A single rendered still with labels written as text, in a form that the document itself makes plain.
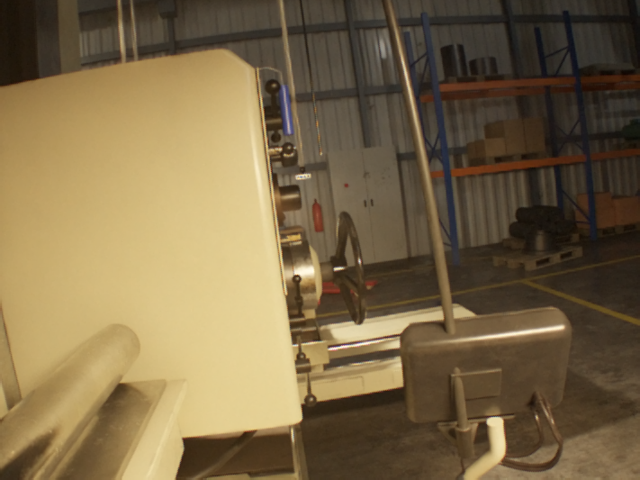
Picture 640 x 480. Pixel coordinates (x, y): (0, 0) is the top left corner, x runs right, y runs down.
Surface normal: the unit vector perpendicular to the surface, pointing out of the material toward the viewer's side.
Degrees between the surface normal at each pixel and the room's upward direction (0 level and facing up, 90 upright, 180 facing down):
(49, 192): 90
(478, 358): 109
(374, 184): 90
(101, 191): 90
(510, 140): 90
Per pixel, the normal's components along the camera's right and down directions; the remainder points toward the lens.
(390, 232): 0.08, 0.05
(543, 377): -0.13, 0.40
